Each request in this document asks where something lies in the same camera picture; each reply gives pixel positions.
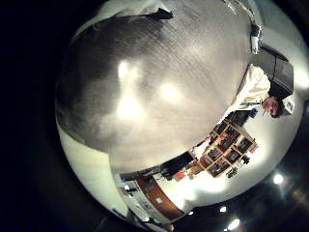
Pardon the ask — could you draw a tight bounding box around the person in cream shirt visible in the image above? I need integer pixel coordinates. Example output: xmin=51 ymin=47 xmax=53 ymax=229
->
xmin=229 ymin=63 xmax=295 ymax=119

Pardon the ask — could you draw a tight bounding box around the dark monitor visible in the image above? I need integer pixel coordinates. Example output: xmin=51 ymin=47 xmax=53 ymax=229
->
xmin=259 ymin=44 xmax=295 ymax=102

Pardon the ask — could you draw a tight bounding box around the wooden shelf unit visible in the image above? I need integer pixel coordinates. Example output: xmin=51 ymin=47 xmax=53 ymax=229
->
xmin=196 ymin=119 xmax=259 ymax=179

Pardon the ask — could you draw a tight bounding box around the orange door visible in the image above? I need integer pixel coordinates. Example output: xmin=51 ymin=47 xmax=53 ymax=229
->
xmin=134 ymin=175 xmax=185 ymax=221

